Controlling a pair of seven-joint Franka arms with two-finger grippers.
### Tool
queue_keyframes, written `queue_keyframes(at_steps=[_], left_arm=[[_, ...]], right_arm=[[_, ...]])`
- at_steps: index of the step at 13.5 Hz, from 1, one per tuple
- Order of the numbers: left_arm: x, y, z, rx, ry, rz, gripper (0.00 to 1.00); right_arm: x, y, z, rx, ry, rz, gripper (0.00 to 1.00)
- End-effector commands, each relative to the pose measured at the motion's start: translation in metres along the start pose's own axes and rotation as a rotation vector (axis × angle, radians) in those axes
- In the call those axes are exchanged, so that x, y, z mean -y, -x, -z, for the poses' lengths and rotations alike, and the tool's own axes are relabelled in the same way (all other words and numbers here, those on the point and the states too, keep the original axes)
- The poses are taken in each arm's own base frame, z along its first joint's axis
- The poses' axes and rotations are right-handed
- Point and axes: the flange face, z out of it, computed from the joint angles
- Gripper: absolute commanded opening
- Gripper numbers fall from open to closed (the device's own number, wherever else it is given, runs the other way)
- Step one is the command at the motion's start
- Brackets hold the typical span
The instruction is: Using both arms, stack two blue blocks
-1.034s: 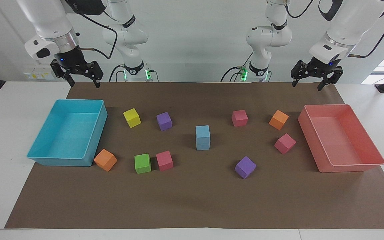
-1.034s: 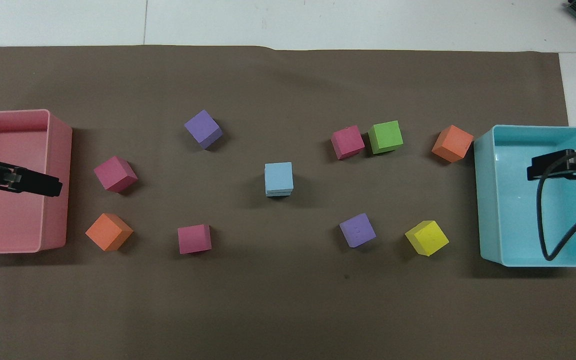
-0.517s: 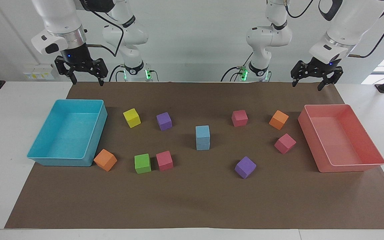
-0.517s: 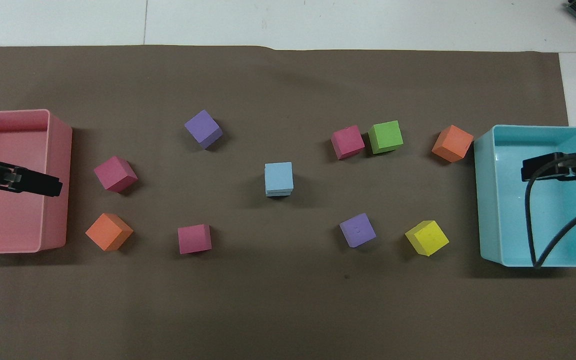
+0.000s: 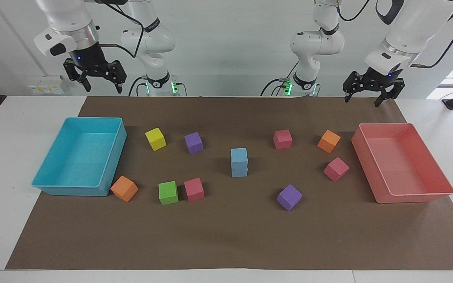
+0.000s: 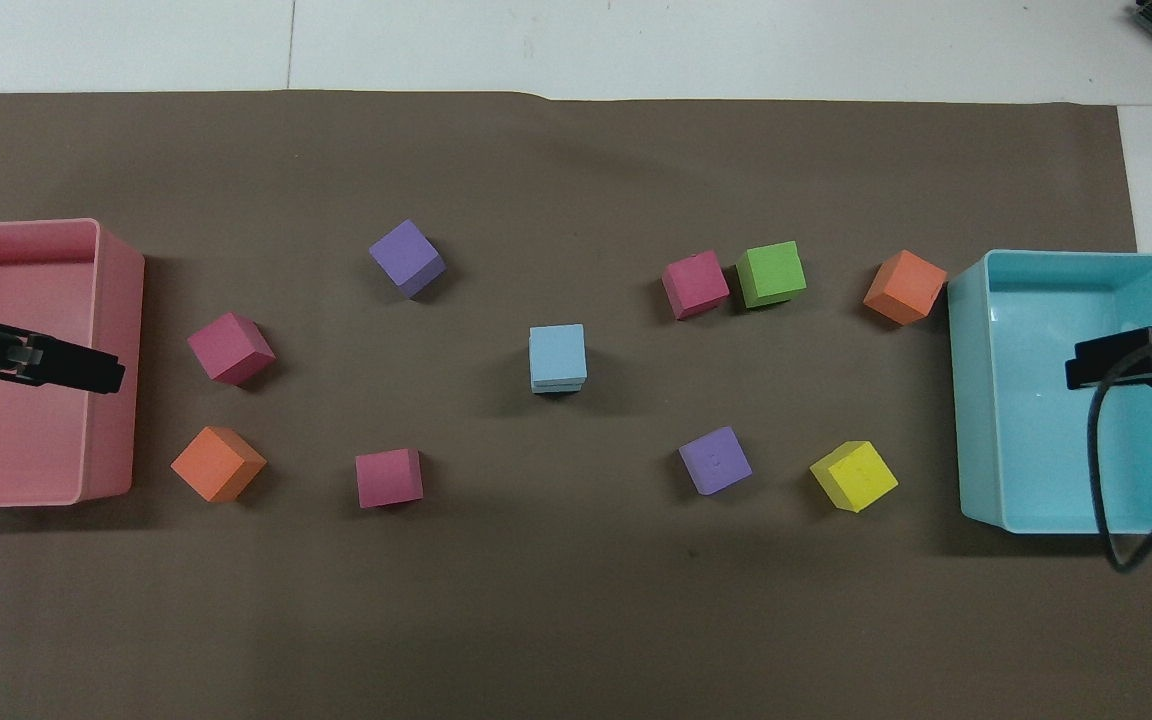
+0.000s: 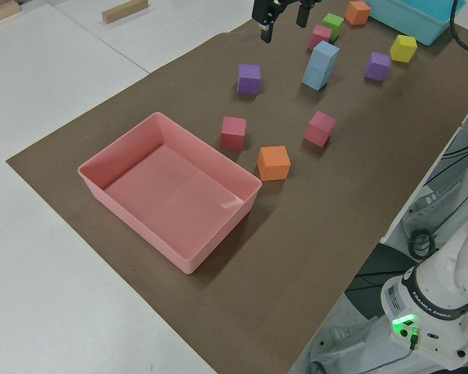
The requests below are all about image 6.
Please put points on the orange foam block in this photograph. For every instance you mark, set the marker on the orange foam block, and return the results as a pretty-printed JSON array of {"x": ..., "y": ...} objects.
[
  {"x": 216, "y": 462},
  {"x": 904, "y": 285}
]

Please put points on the yellow foam block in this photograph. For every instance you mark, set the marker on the yellow foam block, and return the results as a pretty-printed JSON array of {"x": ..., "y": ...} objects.
[{"x": 854, "y": 474}]

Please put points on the pink plastic bin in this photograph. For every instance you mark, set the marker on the pink plastic bin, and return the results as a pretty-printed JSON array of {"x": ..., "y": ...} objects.
[{"x": 26, "y": 420}]

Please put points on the magenta foam block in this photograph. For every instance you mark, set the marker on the magenta foam block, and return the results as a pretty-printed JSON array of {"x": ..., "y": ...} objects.
[
  {"x": 228, "y": 345},
  {"x": 694, "y": 284},
  {"x": 388, "y": 478}
]

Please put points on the green foam block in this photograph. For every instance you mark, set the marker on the green foam block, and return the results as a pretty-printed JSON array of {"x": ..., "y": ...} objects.
[{"x": 770, "y": 272}]

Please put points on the light blue plastic bin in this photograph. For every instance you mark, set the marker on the light blue plastic bin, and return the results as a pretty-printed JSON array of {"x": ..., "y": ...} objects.
[{"x": 1036, "y": 440}]

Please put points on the light blue foam block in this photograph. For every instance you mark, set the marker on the light blue foam block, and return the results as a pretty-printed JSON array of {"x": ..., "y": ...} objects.
[
  {"x": 558, "y": 389},
  {"x": 557, "y": 352}
]

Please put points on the purple foam block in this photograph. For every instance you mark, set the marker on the purple foam block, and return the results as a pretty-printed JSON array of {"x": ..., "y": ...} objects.
[
  {"x": 404, "y": 254},
  {"x": 714, "y": 459}
]

